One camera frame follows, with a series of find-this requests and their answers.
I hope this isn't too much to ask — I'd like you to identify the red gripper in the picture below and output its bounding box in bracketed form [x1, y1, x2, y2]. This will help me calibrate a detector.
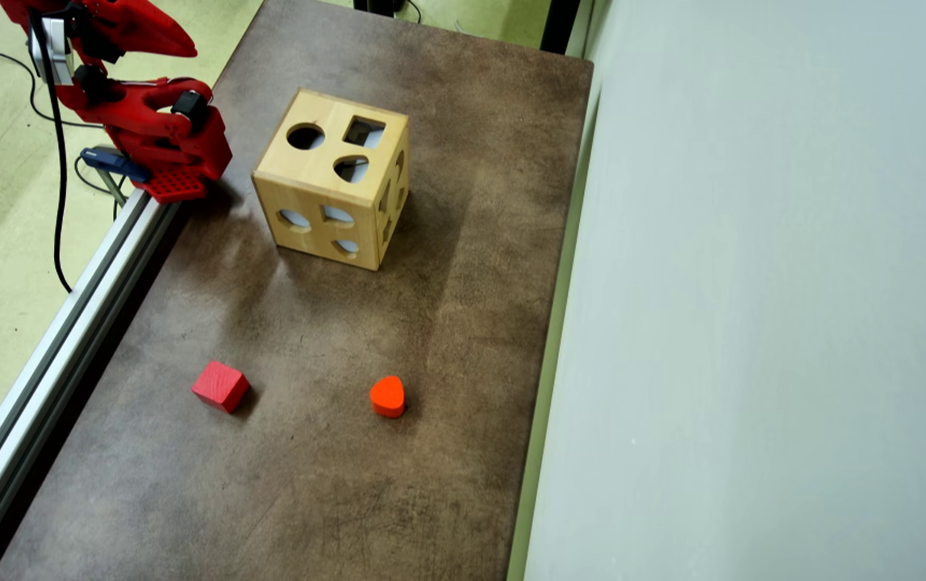
[27, 0, 198, 65]

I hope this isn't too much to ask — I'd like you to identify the wooden shape sorter box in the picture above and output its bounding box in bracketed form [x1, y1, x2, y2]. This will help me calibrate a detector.
[252, 87, 411, 272]

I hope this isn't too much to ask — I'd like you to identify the blue table clamp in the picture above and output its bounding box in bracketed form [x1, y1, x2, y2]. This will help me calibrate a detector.
[80, 145, 151, 212]

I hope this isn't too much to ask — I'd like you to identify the red cube block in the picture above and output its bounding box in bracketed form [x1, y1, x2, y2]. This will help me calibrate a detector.
[191, 360, 252, 415]

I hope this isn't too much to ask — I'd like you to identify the orange heart block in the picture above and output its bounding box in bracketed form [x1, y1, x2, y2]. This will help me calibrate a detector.
[369, 375, 407, 419]

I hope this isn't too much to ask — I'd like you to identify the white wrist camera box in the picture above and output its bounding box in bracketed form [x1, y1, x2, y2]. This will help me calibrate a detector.
[27, 16, 75, 86]

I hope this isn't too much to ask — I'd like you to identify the long black floor cable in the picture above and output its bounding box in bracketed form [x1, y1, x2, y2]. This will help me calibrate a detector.
[0, 46, 105, 130]

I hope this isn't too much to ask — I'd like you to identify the short black looped cable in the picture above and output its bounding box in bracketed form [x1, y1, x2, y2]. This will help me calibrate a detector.
[74, 155, 119, 220]

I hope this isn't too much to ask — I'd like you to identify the black camera cable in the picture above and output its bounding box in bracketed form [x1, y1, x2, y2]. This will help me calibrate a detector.
[27, 10, 75, 293]

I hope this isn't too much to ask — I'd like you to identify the aluminium profile rail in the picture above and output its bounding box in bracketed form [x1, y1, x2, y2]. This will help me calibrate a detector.
[0, 187, 183, 581]

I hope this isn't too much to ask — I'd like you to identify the dark vertical post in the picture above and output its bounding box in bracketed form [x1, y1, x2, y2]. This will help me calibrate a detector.
[540, 0, 585, 57]

